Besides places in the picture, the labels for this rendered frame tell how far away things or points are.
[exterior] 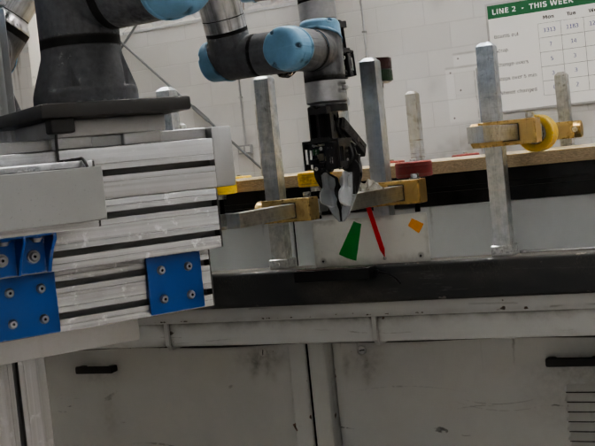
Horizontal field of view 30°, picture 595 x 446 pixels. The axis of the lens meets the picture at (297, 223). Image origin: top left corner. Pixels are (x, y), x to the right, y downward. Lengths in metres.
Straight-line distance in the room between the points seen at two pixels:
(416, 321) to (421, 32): 7.71
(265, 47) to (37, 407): 0.70
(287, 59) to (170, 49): 9.31
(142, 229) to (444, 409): 1.22
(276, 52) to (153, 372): 1.28
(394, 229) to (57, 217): 1.05
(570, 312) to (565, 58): 7.36
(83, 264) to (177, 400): 1.40
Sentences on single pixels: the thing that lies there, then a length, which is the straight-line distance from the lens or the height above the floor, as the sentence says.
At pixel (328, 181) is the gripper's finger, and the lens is 2.03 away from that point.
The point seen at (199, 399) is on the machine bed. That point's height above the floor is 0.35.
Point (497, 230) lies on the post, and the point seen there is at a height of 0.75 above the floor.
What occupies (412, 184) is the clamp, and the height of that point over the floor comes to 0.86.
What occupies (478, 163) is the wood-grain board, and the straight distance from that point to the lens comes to 2.46.
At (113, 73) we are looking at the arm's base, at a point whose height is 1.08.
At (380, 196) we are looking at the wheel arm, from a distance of 2.18.
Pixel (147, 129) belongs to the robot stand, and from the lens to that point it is 1.61.
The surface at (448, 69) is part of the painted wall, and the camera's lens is 9.88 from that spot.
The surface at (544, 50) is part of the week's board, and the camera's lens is 9.61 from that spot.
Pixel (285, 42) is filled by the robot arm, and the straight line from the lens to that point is 1.88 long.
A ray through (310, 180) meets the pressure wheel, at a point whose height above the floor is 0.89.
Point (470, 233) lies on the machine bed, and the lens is 2.51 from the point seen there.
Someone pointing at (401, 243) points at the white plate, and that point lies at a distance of 2.32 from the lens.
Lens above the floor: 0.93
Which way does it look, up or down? 3 degrees down
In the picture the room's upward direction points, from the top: 6 degrees counter-clockwise
